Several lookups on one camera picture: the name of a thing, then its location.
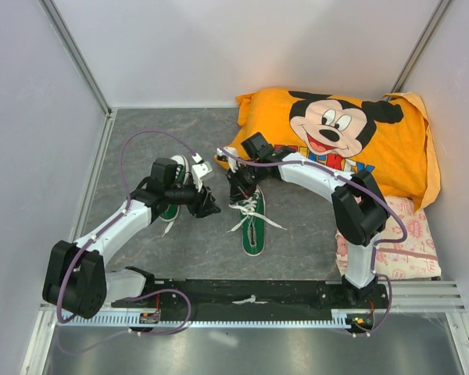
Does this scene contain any pink patterned cloth bag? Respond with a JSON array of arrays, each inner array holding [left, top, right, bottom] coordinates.
[[334, 195, 443, 280]]

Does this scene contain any aluminium corner post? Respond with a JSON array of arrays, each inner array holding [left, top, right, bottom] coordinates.
[[391, 0, 454, 92], [38, 0, 113, 117]]

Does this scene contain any aluminium frame rail front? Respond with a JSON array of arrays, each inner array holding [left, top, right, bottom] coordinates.
[[44, 278, 463, 318]]

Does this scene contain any orange Mickey Mouse pillow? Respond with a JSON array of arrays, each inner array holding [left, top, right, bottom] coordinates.
[[227, 88, 441, 209]]

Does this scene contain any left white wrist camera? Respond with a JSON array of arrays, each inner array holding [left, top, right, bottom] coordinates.
[[191, 162, 213, 192]]

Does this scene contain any green sneaker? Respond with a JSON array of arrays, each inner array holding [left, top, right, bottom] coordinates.
[[241, 186, 266, 256], [160, 155, 190, 223]]

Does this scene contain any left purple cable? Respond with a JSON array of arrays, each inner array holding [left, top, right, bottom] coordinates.
[[54, 129, 204, 355]]

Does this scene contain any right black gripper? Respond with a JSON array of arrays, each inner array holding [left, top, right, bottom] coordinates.
[[225, 160, 264, 205]]

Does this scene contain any purple cable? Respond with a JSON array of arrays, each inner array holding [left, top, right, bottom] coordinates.
[[217, 146, 409, 339], [54, 129, 204, 355]]

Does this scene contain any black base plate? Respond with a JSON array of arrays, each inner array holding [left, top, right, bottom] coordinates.
[[112, 279, 388, 320]]

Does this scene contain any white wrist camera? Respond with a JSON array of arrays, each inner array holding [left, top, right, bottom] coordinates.
[[191, 162, 213, 192], [215, 146, 239, 173]]

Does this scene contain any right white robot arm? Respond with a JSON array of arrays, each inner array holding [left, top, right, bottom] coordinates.
[[217, 132, 389, 308]]

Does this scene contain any left aluminium corner post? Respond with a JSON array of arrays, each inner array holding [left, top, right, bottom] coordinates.
[[38, 0, 113, 117]]

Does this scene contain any right aluminium corner post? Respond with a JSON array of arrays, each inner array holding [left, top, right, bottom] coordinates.
[[391, 0, 454, 92]]

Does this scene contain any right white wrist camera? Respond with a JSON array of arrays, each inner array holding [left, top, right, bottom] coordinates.
[[215, 146, 239, 173]]

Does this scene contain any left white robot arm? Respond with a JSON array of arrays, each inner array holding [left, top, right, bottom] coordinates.
[[42, 155, 220, 319]]

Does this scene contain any white slotted cable duct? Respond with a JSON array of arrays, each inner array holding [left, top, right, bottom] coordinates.
[[65, 309, 369, 330]]

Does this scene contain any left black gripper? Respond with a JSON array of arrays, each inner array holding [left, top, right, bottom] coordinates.
[[165, 177, 220, 219]]

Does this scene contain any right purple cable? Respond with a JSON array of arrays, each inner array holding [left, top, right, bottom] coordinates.
[[217, 146, 409, 339]]

